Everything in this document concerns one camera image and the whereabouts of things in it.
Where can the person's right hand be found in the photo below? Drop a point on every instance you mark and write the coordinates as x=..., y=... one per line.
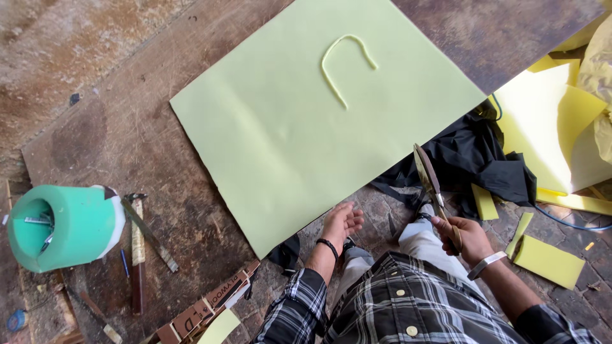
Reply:
x=471, y=239

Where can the small pale green foam offcut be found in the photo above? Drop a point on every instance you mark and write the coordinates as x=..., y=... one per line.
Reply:
x=221, y=327

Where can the metal tools in foam roll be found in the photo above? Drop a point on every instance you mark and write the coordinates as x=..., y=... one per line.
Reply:
x=40, y=227

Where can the small black cloth scrap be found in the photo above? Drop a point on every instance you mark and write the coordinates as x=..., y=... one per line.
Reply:
x=286, y=253

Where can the person's left hand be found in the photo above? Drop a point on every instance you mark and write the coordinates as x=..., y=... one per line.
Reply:
x=337, y=227

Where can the narrow yellow foam strip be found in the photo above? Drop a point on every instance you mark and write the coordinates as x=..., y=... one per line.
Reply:
x=519, y=234

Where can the black white plaid shirt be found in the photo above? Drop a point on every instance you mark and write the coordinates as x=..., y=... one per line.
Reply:
x=406, y=306

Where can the short yellow foam block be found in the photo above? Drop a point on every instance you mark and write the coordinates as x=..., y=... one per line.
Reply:
x=485, y=203

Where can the black cloth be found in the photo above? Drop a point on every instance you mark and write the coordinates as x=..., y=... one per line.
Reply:
x=473, y=157

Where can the thin wooden stick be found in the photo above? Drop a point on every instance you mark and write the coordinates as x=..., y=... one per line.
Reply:
x=98, y=315

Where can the person's black left shoe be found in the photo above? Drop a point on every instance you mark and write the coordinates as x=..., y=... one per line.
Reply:
x=348, y=243

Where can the worn metal ruler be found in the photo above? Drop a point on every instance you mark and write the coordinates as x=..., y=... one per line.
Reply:
x=150, y=236

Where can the green foam roll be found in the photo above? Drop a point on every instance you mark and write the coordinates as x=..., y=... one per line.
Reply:
x=81, y=224

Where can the large pale green foam sheet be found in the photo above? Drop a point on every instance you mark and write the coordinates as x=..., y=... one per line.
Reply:
x=306, y=143

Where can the black wristband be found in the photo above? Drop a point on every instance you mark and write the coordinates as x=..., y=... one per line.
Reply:
x=329, y=246

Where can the thin pale green foam strip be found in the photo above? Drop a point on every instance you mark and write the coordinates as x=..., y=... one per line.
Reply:
x=330, y=52

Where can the rectangular yellow foam piece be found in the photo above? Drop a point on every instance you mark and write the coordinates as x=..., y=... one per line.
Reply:
x=549, y=262

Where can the person's black right shoe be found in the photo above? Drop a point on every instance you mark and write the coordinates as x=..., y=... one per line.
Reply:
x=424, y=210

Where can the blue tape measure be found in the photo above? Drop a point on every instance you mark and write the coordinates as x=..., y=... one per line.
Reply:
x=17, y=320

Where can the person's black shoe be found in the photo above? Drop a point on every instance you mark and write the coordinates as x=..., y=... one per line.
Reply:
x=424, y=210
x=348, y=243

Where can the heap of yellow foam sheets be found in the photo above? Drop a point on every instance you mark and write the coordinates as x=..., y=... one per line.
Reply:
x=550, y=129

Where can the brown plywood work board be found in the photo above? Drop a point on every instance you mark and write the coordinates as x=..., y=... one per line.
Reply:
x=143, y=134

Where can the light grey trousers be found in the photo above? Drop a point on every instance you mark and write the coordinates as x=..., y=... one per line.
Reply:
x=420, y=248

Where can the blue pen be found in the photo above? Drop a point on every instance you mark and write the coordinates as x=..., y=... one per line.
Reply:
x=125, y=263

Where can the stack of printed plywood offcuts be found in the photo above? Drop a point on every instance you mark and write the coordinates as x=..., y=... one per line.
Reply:
x=215, y=301

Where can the person's left fingers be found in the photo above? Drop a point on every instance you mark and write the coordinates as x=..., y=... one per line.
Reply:
x=354, y=219

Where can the yellow plastic bag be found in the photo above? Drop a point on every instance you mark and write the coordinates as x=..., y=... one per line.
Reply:
x=597, y=62

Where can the large metal scissors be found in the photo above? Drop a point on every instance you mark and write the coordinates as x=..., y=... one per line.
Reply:
x=429, y=179

